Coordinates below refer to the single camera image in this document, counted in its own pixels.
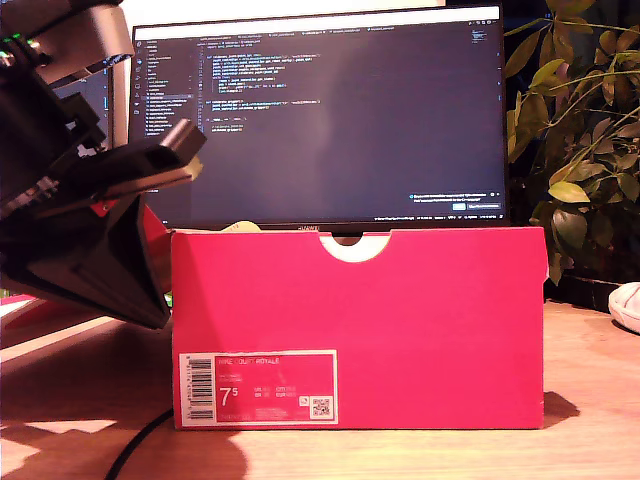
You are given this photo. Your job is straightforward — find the red Nike shoebox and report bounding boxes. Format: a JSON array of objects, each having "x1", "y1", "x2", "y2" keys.
[{"x1": 0, "y1": 203, "x2": 549, "y2": 431}]

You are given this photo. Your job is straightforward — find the white leather sneaker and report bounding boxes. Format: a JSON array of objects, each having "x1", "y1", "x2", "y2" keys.
[{"x1": 608, "y1": 281, "x2": 640, "y2": 335}]

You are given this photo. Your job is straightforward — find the large Huawei computer monitor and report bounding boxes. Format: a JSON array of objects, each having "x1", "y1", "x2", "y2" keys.
[{"x1": 127, "y1": 4, "x2": 512, "y2": 235}]

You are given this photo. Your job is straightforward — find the black plant tray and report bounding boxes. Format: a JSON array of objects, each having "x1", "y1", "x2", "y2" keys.
[{"x1": 544, "y1": 269, "x2": 640, "y2": 315}]

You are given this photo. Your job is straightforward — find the green leafy plant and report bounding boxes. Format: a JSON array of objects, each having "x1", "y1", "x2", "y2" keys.
[{"x1": 503, "y1": 0, "x2": 640, "y2": 287}]

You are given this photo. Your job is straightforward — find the black cable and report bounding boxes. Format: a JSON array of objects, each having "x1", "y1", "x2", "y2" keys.
[{"x1": 103, "y1": 407, "x2": 175, "y2": 480}]

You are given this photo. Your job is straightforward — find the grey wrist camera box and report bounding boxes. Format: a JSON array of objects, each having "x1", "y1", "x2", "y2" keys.
[{"x1": 27, "y1": 3, "x2": 136, "y2": 87}]

